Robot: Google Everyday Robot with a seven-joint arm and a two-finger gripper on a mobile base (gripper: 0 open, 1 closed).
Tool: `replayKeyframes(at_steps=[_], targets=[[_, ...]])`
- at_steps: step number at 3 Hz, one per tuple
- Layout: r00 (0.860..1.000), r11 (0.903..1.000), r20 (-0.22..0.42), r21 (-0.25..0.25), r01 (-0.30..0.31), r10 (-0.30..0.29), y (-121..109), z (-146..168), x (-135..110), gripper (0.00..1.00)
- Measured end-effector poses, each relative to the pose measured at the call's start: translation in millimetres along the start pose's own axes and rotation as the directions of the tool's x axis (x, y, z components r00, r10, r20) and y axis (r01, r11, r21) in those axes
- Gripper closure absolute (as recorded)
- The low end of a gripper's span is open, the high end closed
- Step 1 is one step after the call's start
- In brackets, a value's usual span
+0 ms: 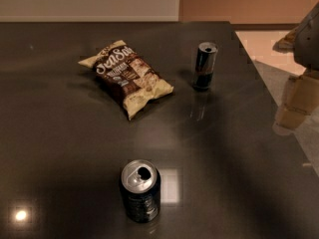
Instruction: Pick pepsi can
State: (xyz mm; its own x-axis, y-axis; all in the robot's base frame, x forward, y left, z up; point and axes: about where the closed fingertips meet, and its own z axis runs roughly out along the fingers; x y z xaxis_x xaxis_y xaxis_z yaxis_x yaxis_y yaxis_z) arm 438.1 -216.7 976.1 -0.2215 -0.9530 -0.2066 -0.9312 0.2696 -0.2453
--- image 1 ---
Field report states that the sea salt chips bag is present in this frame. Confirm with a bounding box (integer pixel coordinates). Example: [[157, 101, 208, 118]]
[[79, 40, 173, 120]]

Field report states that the dark pepsi can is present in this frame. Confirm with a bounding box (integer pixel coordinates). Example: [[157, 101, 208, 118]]
[[119, 159, 161, 223]]

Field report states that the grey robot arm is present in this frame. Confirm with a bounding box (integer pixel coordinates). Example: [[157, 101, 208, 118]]
[[273, 3, 319, 134]]

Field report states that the slim dark energy drink can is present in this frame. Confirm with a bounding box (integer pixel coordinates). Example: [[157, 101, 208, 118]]
[[192, 42, 218, 91]]

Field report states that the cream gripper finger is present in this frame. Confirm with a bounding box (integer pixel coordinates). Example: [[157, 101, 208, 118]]
[[275, 104, 309, 129], [284, 70, 319, 115]]

